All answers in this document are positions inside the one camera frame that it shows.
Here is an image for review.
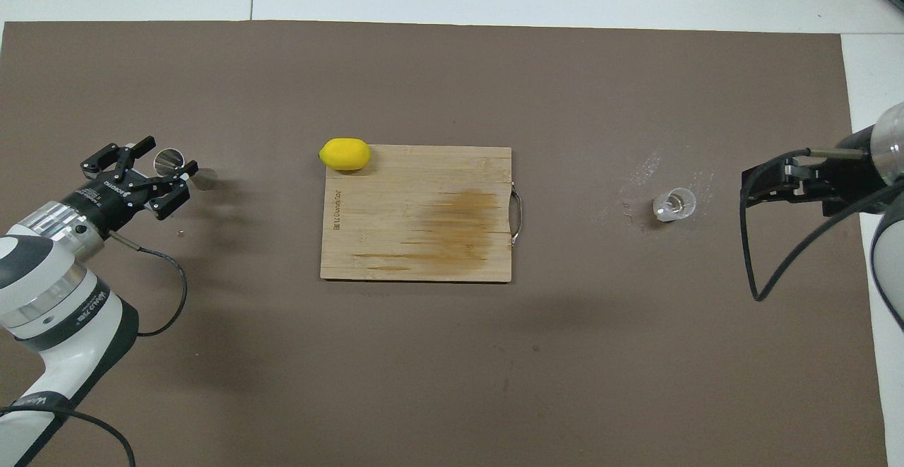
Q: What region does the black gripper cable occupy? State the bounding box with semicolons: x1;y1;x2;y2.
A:
0;232;189;467
738;148;891;303

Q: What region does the steel jigger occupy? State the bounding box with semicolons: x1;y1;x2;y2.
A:
153;148;218;192

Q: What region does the wooden cutting board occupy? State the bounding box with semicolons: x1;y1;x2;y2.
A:
320;145;525;283

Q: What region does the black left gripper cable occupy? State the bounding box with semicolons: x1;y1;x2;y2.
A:
0;232;189;467

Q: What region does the brown table mat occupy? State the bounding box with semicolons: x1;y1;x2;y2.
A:
0;20;889;467

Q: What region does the clear glass cup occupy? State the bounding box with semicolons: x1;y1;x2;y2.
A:
652;187;697;223

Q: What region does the yellow lemon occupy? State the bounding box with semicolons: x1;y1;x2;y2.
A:
319;138;371;172

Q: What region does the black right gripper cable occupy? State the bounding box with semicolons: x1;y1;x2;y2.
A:
738;148;891;303

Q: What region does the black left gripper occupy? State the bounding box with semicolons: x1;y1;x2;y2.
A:
62;136;198;236

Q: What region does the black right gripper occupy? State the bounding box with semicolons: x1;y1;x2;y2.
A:
740;148;887;217

